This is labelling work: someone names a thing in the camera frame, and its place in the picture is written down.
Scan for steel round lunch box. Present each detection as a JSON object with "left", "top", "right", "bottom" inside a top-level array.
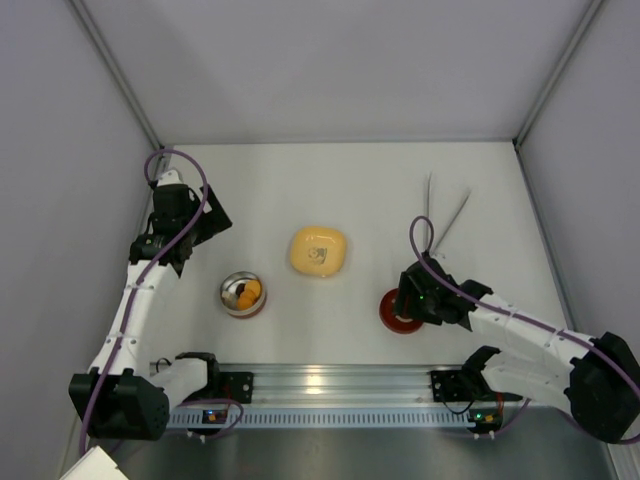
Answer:
[{"left": 219, "top": 271, "right": 267, "bottom": 319}]

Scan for red round lid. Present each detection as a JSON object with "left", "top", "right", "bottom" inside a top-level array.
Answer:
[{"left": 378, "top": 289, "right": 424, "bottom": 335}]

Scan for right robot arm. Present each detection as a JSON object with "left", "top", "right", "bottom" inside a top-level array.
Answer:
[{"left": 392, "top": 257, "right": 639, "bottom": 444}]

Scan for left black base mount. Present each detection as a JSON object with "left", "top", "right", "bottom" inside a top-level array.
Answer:
[{"left": 219, "top": 371, "right": 254, "bottom": 404}]

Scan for slotted cable duct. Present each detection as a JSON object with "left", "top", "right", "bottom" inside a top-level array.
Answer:
[{"left": 164, "top": 402, "right": 571, "bottom": 431}]

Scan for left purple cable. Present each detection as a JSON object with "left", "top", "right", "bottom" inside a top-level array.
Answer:
[{"left": 75, "top": 148, "right": 209, "bottom": 459}]

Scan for round ridged biscuit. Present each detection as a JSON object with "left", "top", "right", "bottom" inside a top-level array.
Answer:
[{"left": 245, "top": 280, "right": 262, "bottom": 298}]

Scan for purple cable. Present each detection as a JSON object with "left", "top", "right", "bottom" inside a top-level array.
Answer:
[
  {"left": 408, "top": 215, "right": 640, "bottom": 446},
  {"left": 75, "top": 148, "right": 209, "bottom": 459}
]

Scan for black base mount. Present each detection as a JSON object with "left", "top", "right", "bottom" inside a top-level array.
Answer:
[
  {"left": 430, "top": 369, "right": 497, "bottom": 404},
  {"left": 219, "top": 371, "right": 254, "bottom": 404}
]

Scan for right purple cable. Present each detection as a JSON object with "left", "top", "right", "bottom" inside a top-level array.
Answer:
[{"left": 408, "top": 215, "right": 640, "bottom": 446}]

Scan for metal serving tongs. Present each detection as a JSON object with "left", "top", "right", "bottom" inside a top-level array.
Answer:
[{"left": 423, "top": 170, "right": 472, "bottom": 256}]

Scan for swirl butter cookie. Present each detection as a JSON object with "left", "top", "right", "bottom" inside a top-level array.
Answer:
[{"left": 236, "top": 291, "right": 257, "bottom": 311}]

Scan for white box corner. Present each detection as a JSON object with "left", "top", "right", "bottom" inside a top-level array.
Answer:
[{"left": 60, "top": 446, "right": 128, "bottom": 480}]

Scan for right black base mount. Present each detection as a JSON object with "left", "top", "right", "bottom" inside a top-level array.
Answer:
[{"left": 430, "top": 369, "right": 497, "bottom": 404}]

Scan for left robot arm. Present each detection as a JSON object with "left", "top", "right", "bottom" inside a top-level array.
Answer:
[{"left": 68, "top": 168, "right": 232, "bottom": 440}]

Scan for aluminium mounting rail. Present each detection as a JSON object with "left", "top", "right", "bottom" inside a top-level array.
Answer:
[{"left": 219, "top": 363, "right": 617, "bottom": 404}]

